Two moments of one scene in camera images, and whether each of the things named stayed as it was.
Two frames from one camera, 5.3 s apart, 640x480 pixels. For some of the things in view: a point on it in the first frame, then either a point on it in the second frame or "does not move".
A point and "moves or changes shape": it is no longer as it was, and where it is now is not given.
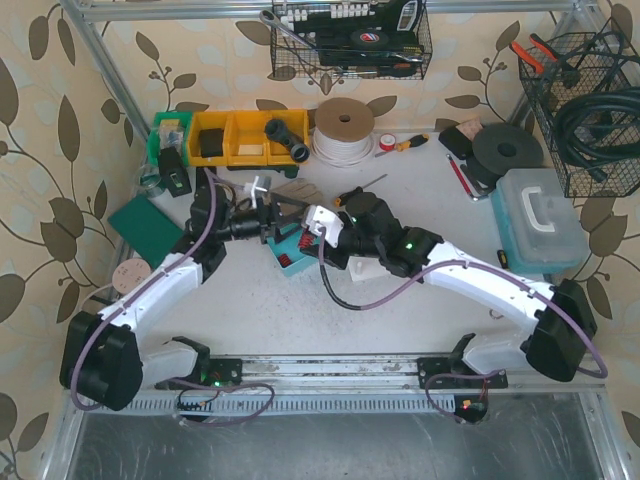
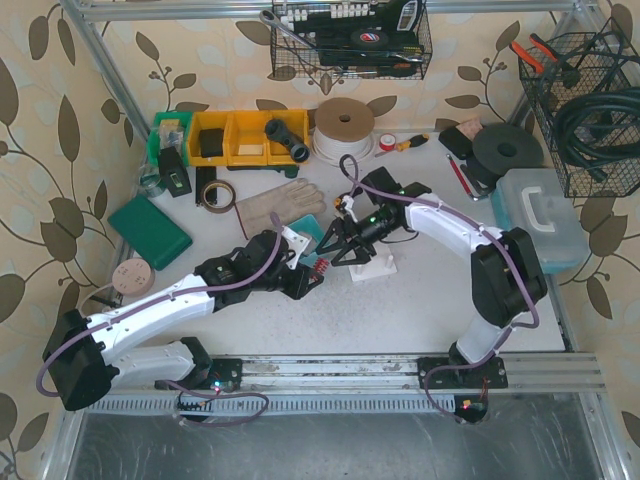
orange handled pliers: [529, 57] does not move
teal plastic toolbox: [541, 229] does not move
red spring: [305, 240] moves or changes shape
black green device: [173, 175] does not move
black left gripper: [270, 220] -> [294, 280]
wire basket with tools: [349, 39] does not move
